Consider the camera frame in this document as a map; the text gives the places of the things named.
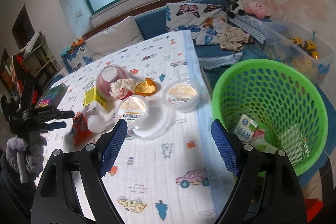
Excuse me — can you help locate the orange snack bag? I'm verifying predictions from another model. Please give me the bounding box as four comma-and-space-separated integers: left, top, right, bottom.
71, 112, 92, 147

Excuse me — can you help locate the plastic bottle yellow label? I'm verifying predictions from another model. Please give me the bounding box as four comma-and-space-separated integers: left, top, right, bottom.
83, 80, 107, 134

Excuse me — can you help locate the red lined paper bowl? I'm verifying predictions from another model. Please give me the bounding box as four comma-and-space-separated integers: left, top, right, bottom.
96, 65, 129, 101

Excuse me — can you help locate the pink snack wrapper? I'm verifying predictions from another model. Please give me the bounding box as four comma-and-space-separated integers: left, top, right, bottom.
252, 129, 266, 139

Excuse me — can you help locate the white red paper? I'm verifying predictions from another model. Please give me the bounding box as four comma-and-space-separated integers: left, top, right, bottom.
109, 79, 136, 100

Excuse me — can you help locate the white blue milk carton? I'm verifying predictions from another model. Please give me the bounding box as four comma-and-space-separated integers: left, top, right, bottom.
234, 114, 258, 143

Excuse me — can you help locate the orange peel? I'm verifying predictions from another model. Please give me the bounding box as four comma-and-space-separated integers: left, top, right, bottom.
134, 78, 157, 97

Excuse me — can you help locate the clear plastic dome lid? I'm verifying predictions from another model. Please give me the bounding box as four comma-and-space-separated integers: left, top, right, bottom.
127, 96, 175, 140

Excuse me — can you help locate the small pudding cup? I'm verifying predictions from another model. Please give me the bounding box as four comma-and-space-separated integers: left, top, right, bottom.
163, 79, 200, 113

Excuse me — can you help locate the left gloved hand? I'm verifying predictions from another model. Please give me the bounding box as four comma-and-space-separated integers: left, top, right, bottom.
6, 132, 47, 184

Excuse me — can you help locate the colourful marker case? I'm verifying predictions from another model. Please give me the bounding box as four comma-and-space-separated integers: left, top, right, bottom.
35, 83, 68, 108

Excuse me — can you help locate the wooden shelf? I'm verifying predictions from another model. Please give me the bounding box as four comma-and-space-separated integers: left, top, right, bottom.
10, 32, 61, 89

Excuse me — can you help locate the butterfly pillow left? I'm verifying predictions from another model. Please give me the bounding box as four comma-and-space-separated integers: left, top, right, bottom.
62, 43, 93, 73

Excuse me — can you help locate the orange toy on sofa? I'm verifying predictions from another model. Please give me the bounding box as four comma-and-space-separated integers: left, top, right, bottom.
71, 38, 85, 48

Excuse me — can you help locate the green plastic basket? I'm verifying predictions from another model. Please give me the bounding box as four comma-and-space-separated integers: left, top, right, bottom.
212, 59, 329, 176

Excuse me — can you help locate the beige cushion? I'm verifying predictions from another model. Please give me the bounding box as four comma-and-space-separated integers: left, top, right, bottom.
87, 16, 144, 61

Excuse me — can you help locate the cartoon print table cloth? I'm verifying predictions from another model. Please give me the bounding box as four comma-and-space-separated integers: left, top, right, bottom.
34, 29, 237, 224

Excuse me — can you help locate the clear toy storage box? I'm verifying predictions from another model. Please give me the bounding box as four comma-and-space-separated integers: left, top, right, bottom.
263, 21, 334, 84

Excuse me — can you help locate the beige patterned clothing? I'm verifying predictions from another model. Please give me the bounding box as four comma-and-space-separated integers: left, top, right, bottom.
213, 18, 253, 52

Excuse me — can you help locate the blue white patterned cloth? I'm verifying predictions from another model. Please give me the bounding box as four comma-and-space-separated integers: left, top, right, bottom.
229, 15, 266, 45

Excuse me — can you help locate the butterfly print pillow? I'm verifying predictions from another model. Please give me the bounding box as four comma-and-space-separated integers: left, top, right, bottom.
166, 3, 228, 46

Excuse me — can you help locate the pink plush toy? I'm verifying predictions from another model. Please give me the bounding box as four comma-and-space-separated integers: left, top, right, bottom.
245, 2, 271, 19

